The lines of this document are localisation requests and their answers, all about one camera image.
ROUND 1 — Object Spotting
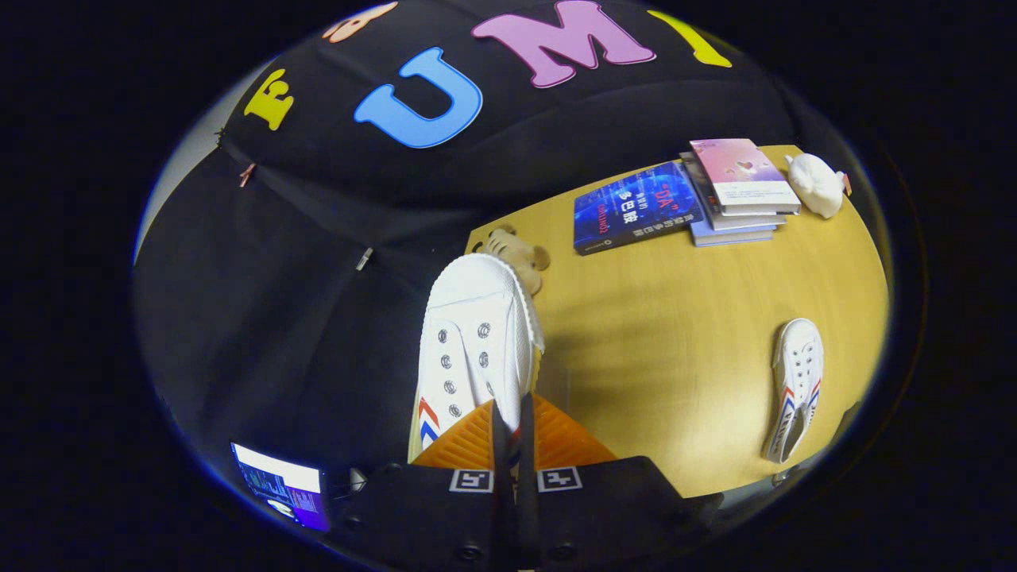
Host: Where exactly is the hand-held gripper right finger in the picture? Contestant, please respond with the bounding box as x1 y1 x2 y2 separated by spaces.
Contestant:
516 393 724 572

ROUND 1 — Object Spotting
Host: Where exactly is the lit computer screen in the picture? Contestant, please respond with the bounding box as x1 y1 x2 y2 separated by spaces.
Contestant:
230 443 331 532

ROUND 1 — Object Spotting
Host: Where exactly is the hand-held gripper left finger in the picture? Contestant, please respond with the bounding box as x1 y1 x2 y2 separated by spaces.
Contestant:
342 400 511 572

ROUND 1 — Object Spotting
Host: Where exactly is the black backdrop cloth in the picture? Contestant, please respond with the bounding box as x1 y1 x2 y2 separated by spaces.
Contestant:
131 0 835 517

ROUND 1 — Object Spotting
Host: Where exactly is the white canvas shoe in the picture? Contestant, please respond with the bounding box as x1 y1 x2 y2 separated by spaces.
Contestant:
408 253 547 471
763 318 826 465

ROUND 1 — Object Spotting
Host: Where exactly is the blue edged white book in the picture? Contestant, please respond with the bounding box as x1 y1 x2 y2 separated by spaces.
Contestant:
690 218 777 248

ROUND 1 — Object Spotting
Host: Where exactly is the grey cover book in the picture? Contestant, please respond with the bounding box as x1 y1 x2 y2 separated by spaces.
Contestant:
679 151 788 232

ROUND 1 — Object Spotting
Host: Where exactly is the beige plush dog toy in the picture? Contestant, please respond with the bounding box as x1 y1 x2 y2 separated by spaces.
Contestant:
485 225 551 296

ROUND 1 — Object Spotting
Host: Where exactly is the white plush toy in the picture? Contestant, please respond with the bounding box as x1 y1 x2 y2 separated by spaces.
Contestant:
785 153 853 220

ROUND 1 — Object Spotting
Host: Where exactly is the dark blue book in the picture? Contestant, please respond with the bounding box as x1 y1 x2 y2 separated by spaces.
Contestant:
574 163 705 256

